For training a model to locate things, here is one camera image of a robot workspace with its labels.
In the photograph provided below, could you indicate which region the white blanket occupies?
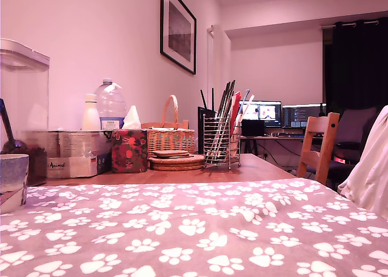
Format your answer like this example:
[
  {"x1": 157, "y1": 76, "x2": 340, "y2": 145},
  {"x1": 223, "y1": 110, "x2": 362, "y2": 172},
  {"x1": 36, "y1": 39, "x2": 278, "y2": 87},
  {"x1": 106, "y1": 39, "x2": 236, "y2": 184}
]
[{"x1": 337, "y1": 105, "x2": 388, "y2": 222}]

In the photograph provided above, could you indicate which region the pale wooden chair back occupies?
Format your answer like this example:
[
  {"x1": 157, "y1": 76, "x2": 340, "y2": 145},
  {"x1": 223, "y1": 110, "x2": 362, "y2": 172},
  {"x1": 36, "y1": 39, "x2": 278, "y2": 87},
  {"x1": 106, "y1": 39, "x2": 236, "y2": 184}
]
[{"x1": 141, "y1": 120, "x2": 190, "y2": 130}]

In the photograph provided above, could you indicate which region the dark curtain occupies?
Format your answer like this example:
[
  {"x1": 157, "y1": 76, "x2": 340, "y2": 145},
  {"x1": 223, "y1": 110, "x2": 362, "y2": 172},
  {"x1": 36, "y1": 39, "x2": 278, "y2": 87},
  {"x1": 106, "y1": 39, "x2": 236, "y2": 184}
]
[{"x1": 323, "y1": 18, "x2": 388, "y2": 116}]

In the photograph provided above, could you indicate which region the red floral tissue box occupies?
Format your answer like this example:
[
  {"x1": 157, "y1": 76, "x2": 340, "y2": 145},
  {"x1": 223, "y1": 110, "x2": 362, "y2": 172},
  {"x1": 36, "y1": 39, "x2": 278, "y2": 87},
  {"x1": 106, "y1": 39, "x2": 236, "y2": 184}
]
[{"x1": 111, "y1": 128, "x2": 150, "y2": 173}]

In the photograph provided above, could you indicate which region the wooden desk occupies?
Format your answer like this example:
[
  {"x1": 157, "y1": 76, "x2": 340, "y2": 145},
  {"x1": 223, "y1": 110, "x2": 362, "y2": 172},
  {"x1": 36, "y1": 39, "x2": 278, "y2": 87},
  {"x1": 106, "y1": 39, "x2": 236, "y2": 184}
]
[{"x1": 239, "y1": 134, "x2": 324, "y2": 158}]

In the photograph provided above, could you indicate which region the grey paw print cloth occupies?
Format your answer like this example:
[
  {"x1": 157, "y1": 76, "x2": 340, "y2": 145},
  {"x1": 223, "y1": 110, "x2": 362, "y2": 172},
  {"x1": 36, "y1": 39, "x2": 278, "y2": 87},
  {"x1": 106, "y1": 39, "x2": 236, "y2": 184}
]
[{"x1": 0, "y1": 178, "x2": 388, "y2": 277}]

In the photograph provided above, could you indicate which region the white utensil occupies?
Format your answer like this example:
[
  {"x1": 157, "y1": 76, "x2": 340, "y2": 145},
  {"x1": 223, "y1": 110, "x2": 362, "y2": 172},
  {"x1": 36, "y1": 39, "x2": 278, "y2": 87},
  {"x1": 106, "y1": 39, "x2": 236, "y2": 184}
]
[{"x1": 234, "y1": 94, "x2": 257, "y2": 133}]

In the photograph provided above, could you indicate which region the wicker basket with handle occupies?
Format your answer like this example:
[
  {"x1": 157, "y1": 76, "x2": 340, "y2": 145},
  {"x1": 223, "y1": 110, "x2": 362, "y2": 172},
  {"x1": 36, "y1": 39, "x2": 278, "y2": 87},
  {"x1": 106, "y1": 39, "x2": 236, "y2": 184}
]
[{"x1": 141, "y1": 94, "x2": 196, "y2": 159}]

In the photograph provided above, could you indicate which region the computer monitor with bright windows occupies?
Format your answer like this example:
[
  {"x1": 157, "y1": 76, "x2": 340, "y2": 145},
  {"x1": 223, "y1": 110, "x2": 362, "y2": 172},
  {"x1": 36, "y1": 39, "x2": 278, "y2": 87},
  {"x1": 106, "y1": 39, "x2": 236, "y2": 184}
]
[{"x1": 239, "y1": 100, "x2": 283, "y2": 128}]

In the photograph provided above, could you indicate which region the round cork trivet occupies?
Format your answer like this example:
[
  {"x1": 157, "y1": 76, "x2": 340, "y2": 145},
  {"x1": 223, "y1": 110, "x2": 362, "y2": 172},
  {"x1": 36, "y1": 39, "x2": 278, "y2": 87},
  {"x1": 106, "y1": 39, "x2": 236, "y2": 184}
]
[
  {"x1": 150, "y1": 163, "x2": 206, "y2": 172},
  {"x1": 148, "y1": 154, "x2": 206, "y2": 167}
]

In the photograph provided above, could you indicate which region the curtain rod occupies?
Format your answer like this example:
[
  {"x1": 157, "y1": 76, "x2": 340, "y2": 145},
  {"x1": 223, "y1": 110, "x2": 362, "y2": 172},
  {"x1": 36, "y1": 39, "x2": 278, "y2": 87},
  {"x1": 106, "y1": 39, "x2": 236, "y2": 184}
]
[{"x1": 320, "y1": 20, "x2": 381, "y2": 29}]

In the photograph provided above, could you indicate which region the white tissue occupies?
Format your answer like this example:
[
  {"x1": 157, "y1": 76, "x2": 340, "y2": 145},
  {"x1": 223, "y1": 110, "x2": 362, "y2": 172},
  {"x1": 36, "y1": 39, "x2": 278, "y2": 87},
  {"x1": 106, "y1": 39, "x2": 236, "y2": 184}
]
[{"x1": 122, "y1": 105, "x2": 142, "y2": 130}]

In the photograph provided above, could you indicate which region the shrink-wrapped can tray pack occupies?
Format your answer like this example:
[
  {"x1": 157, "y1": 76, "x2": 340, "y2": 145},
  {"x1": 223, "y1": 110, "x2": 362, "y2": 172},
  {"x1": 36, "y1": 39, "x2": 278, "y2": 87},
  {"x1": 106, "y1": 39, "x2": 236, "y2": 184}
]
[{"x1": 23, "y1": 130, "x2": 114, "y2": 179}]

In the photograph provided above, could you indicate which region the small black box device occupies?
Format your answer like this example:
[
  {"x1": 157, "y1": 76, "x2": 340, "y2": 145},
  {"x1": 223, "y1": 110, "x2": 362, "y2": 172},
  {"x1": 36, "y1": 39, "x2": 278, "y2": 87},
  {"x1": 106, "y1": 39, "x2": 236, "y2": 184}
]
[{"x1": 241, "y1": 120, "x2": 266, "y2": 138}]

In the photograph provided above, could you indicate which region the red spatula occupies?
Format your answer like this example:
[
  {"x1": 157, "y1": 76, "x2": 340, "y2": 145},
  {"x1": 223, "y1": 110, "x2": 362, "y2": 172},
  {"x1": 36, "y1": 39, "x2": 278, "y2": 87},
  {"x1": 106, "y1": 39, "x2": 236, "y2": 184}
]
[{"x1": 230, "y1": 91, "x2": 243, "y2": 135}]

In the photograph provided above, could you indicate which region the metal wire utensil rack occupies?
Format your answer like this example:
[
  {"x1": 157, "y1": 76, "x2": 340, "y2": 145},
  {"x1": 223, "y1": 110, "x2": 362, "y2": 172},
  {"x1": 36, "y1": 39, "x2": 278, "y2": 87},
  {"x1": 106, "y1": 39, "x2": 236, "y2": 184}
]
[{"x1": 202, "y1": 113, "x2": 243, "y2": 170}]

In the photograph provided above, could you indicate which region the clear container with white lid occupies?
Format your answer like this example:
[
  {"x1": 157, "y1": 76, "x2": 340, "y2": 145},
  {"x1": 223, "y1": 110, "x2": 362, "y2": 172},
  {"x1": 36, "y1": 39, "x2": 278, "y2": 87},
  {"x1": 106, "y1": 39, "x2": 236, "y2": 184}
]
[{"x1": 0, "y1": 39, "x2": 51, "y2": 187}]

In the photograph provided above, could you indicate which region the blue and white coffee cup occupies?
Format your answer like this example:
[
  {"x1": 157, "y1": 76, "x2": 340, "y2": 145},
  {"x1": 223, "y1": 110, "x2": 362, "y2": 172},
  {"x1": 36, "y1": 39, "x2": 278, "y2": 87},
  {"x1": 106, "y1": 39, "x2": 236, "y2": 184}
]
[{"x1": 0, "y1": 154, "x2": 30, "y2": 215}]

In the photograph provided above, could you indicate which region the white bottle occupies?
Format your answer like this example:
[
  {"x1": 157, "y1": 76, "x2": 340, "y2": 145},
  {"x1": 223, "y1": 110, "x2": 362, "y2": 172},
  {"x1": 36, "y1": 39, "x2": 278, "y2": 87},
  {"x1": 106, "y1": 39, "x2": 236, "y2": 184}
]
[{"x1": 81, "y1": 93, "x2": 102, "y2": 132}]

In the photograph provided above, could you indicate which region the dark scoop with long handle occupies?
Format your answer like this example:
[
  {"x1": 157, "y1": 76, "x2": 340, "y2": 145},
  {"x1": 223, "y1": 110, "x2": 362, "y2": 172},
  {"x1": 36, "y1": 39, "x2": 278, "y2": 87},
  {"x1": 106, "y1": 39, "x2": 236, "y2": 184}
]
[{"x1": 0, "y1": 99, "x2": 29, "y2": 154}]

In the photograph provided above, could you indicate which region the computer monitor with dark code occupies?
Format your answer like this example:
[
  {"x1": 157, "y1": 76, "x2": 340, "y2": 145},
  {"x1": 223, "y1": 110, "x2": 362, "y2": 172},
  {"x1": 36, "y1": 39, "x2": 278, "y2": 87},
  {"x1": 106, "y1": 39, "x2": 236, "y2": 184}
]
[{"x1": 282, "y1": 103, "x2": 328, "y2": 130}]

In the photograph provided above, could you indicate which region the blue grey utensil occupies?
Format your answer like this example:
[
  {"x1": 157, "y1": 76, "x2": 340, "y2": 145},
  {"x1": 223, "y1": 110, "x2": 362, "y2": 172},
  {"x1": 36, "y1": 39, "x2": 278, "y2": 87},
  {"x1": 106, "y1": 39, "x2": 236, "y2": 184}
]
[{"x1": 240, "y1": 88, "x2": 251, "y2": 114}]

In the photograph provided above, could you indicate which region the dark office chair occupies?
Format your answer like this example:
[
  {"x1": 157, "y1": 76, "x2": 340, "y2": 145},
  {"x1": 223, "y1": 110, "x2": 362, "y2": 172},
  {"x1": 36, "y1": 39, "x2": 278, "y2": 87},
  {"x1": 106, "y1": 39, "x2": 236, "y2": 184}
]
[{"x1": 307, "y1": 107, "x2": 378, "y2": 190}]

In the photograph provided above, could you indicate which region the square cork coaster stack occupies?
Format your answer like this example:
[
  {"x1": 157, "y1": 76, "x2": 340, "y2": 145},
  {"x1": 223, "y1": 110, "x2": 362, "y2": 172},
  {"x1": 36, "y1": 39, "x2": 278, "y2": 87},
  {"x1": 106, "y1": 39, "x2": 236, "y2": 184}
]
[{"x1": 152, "y1": 150, "x2": 192, "y2": 159}]

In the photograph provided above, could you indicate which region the black framed picture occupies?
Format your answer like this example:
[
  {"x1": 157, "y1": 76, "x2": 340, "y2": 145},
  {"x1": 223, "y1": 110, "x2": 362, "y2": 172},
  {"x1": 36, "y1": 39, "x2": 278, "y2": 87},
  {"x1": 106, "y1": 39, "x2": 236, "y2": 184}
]
[{"x1": 160, "y1": 0, "x2": 198, "y2": 75}]

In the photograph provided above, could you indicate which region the large clear water bottle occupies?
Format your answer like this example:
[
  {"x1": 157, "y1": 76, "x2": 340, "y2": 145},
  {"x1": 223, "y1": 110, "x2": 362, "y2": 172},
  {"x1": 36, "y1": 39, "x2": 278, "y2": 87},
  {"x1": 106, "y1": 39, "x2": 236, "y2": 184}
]
[{"x1": 95, "y1": 78, "x2": 128, "y2": 130}]

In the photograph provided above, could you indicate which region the black utensil handle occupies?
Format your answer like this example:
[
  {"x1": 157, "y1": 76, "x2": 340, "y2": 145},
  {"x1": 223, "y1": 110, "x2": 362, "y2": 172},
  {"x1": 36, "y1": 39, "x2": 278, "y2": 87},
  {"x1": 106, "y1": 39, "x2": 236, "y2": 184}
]
[
  {"x1": 210, "y1": 82, "x2": 231, "y2": 161},
  {"x1": 213, "y1": 79, "x2": 237, "y2": 164}
]

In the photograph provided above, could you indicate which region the black router with antennas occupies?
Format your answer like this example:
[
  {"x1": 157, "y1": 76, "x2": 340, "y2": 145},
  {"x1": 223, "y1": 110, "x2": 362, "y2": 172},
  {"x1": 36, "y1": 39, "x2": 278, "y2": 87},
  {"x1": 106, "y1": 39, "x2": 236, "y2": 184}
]
[{"x1": 198, "y1": 88, "x2": 219, "y2": 155}]

